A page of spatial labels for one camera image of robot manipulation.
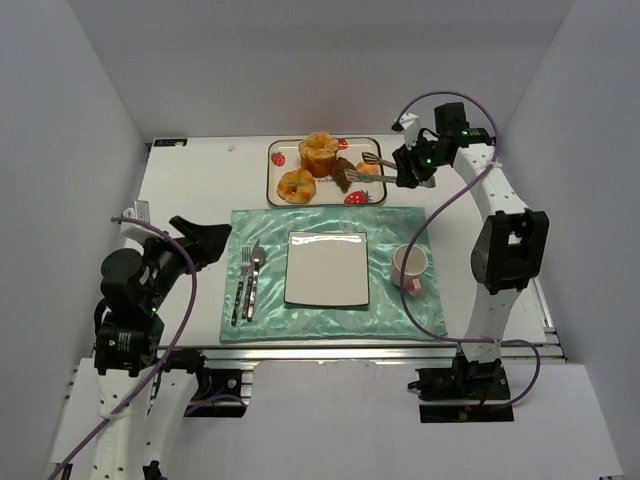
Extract round glazed bun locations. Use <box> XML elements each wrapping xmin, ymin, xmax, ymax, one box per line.
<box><xmin>277</xmin><ymin>168</ymin><xmax>316</xmax><ymax>205</ymax></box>

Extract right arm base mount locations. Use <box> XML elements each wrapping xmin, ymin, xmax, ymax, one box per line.
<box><xmin>407</xmin><ymin>354</ymin><xmax>514</xmax><ymax>424</ymax></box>

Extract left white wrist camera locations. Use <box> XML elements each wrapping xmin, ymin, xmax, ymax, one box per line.
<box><xmin>120</xmin><ymin>200</ymin><xmax>154</xmax><ymax>245</ymax></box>

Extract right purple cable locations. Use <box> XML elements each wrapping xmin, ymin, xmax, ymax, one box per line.
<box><xmin>394</xmin><ymin>90</ymin><xmax>542</xmax><ymax>411</ymax></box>

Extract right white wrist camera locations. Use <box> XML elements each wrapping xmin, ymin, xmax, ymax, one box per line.
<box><xmin>391</xmin><ymin>113</ymin><xmax>423</xmax><ymax>150</ymax></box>

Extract white square plate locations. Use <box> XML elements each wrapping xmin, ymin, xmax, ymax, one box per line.
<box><xmin>284</xmin><ymin>231</ymin><xmax>370</xmax><ymax>308</ymax></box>

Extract silver table knife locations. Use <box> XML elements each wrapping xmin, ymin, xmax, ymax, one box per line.
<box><xmin>242</xmin><ymin>240</ymin><xmax>266</xmax><ymax>323</ymax></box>

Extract tall orange muffin bread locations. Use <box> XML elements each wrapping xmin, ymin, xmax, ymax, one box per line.
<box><xmin>298</xmin><ymin>132</ymin><xmax>339</xmax><ymax>178</ymax></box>

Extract purple cable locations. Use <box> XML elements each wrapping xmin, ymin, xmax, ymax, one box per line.
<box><xmin>42</xmin><ymin>214</ymin><xmax>199</xmax><ymax>480</ymax></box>
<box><xmin>394</xmin><ymin>90</ymin><xmax>542</xmax><ymax>411</ymax></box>

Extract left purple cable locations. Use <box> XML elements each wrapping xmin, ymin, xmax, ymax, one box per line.
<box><xmin>42</xmin><ymin>214</ymin><xmax>199</xmax><ymax>480</ymax></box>

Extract metal serving tongs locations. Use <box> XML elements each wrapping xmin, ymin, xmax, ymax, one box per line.
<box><xmin>338</xmin><ymin>152</ymin><xmax>437</xmax><ymax>189</ymax></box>

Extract silver fork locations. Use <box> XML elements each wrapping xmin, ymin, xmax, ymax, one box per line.
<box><xmin>231</xmin><ymin>246</ymin><xmax>251</xmax><ymax>326</ymax></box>

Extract brown chocolate croissant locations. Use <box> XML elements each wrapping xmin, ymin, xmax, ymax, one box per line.
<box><xmin>331</xmin><ymin>157</ymin><xmax>356</xmax><ymax>193</ymax></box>

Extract small round bread roll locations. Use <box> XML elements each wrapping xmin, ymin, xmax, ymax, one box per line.
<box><xmin>356</xmin><ymin>161</ymin><xmax>380</xmax><ymax>183</ymax></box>

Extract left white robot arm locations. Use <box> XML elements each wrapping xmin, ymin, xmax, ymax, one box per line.
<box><xmin>91</xmin><ymin>216</ymin><xmax>232</xmax><ymax>479</ymax></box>

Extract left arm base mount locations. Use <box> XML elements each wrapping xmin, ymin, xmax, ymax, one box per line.
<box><xmin>163</xmin><ymin>349</ymin><xmax>248</xmax><ymax>418</ymax></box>

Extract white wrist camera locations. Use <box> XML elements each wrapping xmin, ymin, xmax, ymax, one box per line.
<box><xmin>391</xmin><ymin>113</ymin><xmax>423</xmax><ymax>150</ymax></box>
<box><xmin>120</xmin><ymin>200</ymin><xmax>154</xmax><ymax>245</ymax></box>

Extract aluminium table frame rail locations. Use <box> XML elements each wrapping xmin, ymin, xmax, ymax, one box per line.
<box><xmin>204</xmin><ymin>344</ymin><xmax>456</xmax><ymax>361</ymax></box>

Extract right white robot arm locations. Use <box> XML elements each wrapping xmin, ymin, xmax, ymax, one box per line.
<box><xmin>392</xmin><ymin>102</ymin><xmax>549</xmax><ymax>377</ymax></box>

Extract green satin placemat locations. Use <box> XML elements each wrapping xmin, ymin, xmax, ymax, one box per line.
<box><xmin>219</xmin><ymin>206</ymin><xmax>447</xmax><ymax>344</ymax></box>

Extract strawberry pattern tray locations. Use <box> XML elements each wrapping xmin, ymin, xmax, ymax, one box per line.
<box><xmin>266</xmin><ymin>137</ymin><xmax>387</xmax><ymax>208</ymax></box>

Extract pink ceramic mug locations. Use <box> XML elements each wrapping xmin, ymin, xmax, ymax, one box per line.
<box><xmin>390</xmin><ymin>245</ymin><xmax>429</xmax><ymax>295</ymax></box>

